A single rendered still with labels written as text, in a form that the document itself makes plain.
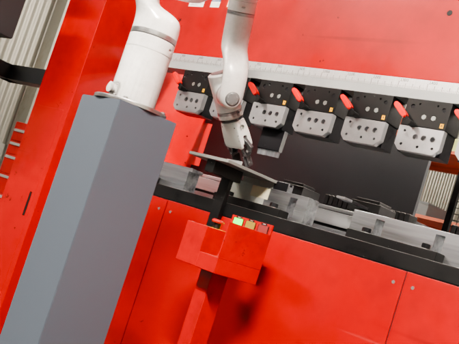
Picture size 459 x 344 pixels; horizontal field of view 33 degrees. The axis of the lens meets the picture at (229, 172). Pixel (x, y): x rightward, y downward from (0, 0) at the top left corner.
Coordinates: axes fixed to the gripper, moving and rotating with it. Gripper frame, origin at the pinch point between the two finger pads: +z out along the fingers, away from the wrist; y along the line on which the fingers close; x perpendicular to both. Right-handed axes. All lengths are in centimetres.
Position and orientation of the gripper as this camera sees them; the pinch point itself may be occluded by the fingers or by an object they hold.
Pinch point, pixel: (242, 160)
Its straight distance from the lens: 264.7
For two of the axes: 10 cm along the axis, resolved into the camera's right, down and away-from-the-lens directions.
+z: 2.4, 9.1, 3.3
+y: -6.0, -1.3, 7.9
